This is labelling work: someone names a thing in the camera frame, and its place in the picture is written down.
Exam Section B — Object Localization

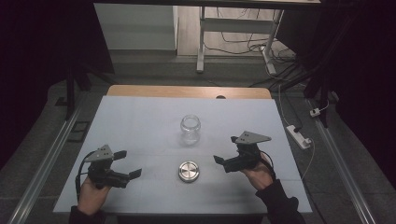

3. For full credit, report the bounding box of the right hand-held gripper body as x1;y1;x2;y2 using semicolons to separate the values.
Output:
223;130;273;173

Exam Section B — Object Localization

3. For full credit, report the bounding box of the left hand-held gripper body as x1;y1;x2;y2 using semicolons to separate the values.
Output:
83;144;129;189

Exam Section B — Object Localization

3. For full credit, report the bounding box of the person's right hand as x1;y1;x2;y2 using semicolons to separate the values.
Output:
241;153;275;190

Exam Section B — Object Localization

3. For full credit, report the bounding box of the person's left hand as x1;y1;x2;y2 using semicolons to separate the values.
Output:
77;177;111;217

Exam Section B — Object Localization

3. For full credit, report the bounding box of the round metal jar lid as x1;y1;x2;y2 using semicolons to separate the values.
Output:
177;160;201;184

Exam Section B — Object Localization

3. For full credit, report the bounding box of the white table cover sheet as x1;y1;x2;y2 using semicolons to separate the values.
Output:
52;94;313;216

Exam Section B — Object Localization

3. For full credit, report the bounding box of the clear glass jar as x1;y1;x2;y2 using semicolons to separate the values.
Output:
179;114;202;147

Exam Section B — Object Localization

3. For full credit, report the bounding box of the white power strip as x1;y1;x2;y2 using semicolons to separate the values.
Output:
286;124;312;150

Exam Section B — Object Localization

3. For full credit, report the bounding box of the wooden table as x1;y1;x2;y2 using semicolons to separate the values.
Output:
106;84;273;100

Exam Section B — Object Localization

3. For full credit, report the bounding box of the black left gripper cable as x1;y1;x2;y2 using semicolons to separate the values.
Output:
75;150;97;200

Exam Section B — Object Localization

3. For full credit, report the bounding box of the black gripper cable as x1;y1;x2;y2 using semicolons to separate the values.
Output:
75;150;97;200
261;150;276;181

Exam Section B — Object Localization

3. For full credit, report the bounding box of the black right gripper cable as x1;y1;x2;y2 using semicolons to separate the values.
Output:
261;150;276;181

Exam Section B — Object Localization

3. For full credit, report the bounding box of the white power cable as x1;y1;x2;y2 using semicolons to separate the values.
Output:
278;83;316;181

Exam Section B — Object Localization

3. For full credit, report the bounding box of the aluminium floor rail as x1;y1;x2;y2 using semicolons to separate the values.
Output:
6;102;86;224
306;99;377;224

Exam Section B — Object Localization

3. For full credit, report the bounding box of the tangle of black floor cables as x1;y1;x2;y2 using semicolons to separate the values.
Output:
204;7;302;89

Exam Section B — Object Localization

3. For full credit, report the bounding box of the white desk frame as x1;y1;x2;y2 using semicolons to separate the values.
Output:
196;6;284;76

